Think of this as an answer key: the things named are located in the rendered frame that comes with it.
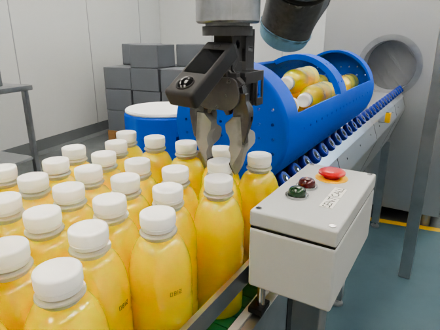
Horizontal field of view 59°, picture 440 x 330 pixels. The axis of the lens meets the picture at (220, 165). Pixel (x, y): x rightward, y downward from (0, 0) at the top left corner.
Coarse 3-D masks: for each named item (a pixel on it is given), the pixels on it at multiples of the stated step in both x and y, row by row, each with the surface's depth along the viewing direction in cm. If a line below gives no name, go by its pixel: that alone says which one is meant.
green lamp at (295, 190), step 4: (292, 188) 47; (296, 188) 47; (300, 188) 47; (288, 192) 47; (292, 192) 47; (296, 192) 46; (300, 192) 46; (304, 192) 47; (296, 196) 46; (300, 196) 46
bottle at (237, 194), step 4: (232, 176) 59; (236, 184) 60; (200, 188) 60; (204, 188) 59; (232, 188) 59; (236, 188) 59; (200, 192) 60; (236, 192) 59; (200, 196) 59; (236, 196) 59; (240, 196) 60; (240, 200) 60; (240, 204) 60; (240, 208) 60
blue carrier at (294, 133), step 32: (256, 64) 83; (288, 64) 132; (320, 64) 111; (352, 64) 150; (288, 96) 80; (352, 96) 121; (224, 128) 85; (256, 128) 81; (288, 128) 78; (320, 128) 97; (288, 160) 85
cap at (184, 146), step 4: (180, 140) 70; (184, 140) 71; (188, 140) 71; (192, 140) 70; (176, 144) 69; (180, 144) 68; (184, 144) 68; (188, 144) 68; (192, 144) 68; (196, 144) 70; (176, 148) 69; (180, 148) 68; (184, 148) 68; (188, 148) 68; (192, 148) 68; (196, 148) 70; (176, 152) 69; (180, 152) 68; (184, 152) 68; (188, 152) 68; (192, 152) 69
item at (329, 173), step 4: (320, 168) 54; (324, 168) 54; (328, 168) 54; (332, 168) 54; (336, 168) 54; (340, 168) 54; (320, 172) 53; (324, 172) 52; (328, 172) 52; (332, 172) 52; (336, 172) 52; (340, 172) 52; (344, 172) 52; (324, 176) 53; (328, 176) 52; (332, 176) 52; (336, 176) 52; (340, 176) 52
